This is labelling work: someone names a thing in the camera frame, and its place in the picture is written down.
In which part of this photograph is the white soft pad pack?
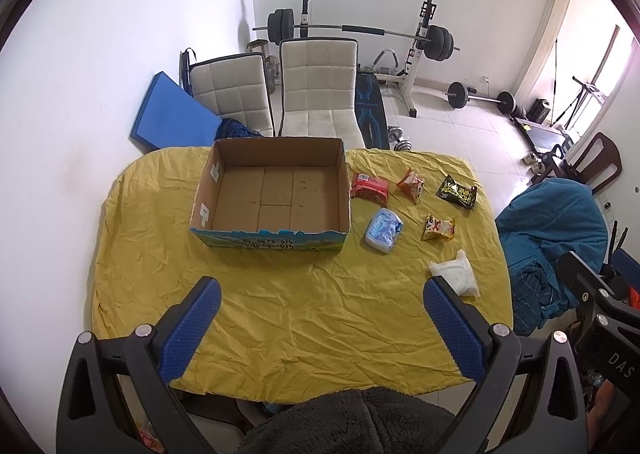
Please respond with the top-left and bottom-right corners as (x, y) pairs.
(428, 249), (480, 298)

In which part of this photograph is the panda snack packet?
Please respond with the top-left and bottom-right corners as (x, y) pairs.
(422, 214), (456, 240)

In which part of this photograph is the orange snack packet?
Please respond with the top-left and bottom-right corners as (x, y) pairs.
(396, 168), (424, 205)

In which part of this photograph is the blue tissue pack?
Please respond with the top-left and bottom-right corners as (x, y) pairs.
(364, 208), (404, 253)

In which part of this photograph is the red snack packet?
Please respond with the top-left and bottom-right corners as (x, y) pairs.
(350, 173), (390, 206)

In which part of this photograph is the teal blanket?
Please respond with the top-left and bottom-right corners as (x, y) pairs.
(495, 177), (608, 336)

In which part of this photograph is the yellow tablecloth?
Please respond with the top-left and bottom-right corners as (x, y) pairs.
(92, 147), (513, 403)

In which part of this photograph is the dark wooden chair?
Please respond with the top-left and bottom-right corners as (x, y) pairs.
(532, 132), (623, 195)

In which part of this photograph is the dark fuzzy garment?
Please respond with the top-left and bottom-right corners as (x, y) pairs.
(238, 387), (454, 453)

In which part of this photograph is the open cardboard box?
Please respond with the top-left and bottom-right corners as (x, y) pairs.
(190, 136), (350, 251)

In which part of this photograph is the blue foam mat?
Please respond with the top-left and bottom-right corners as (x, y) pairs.
(130, 72), (221, 151)

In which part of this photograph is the dark blue knitted cloth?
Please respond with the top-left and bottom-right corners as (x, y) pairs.
(215, 118), (262, 141)

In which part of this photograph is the floor barbell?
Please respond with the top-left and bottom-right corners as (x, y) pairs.
(446, 82), (516, 115)

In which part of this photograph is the left white padded chair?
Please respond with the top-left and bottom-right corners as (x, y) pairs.
(189, 53), (276, 136)

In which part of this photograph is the white padded chair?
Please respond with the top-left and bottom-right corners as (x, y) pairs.
(278, 36), (366, 149)
(189, 53), (276, 136)

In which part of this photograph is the chrome dumbbell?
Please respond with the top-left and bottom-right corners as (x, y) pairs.
(387, 125), (412, 151)

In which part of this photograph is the right white padded chair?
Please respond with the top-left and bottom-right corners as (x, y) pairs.
(278, 36), (366, 149)

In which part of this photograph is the barbell on rack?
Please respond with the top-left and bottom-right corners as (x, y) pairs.
(253, 8), (460, 62)

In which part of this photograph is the white weight bench rack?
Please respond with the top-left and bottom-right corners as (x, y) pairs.
(299, 0), (437, 118)

